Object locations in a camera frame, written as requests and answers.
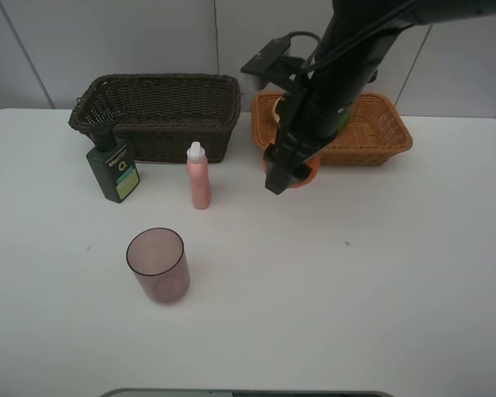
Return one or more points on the pink bottle white cap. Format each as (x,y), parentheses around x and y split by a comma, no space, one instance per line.
(197,166)

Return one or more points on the translucent purple plastic cup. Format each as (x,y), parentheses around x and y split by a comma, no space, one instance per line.
(157,259)

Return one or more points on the light orange wicker basket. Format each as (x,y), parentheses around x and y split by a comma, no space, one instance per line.
(374,134)

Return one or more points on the dark green pump bottle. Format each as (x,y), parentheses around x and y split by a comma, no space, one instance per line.
(112,163)

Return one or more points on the orange tangerine toy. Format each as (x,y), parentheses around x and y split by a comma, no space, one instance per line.
(288,170)

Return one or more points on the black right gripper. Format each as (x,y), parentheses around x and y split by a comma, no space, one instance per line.
(311,121)

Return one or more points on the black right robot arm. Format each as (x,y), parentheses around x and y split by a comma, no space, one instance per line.
(361,33)

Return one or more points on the red yellow peach toy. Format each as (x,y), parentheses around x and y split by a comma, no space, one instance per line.
(279,107)

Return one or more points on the dark brown wicker basket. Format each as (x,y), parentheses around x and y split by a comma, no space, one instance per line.
(160,115)

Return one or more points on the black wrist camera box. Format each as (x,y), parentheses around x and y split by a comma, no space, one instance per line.
(273,64)

